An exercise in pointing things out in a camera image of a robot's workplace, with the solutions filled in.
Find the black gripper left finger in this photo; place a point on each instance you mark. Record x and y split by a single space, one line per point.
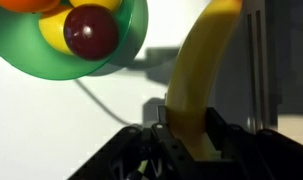
164 153

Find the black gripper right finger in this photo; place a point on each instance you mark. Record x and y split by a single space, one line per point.
257 156

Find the yellow banana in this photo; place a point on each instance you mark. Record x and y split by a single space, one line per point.
197 73

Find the dark red plum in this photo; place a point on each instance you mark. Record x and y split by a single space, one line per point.
91 31

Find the small yellow fruit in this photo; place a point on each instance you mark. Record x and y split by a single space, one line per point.
97 4

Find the yellow lemon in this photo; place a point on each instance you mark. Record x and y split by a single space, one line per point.
52 33

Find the green translucent plastic bowl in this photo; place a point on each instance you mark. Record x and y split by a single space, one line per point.
21 56

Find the orange fruit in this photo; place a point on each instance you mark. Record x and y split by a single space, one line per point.
24 5

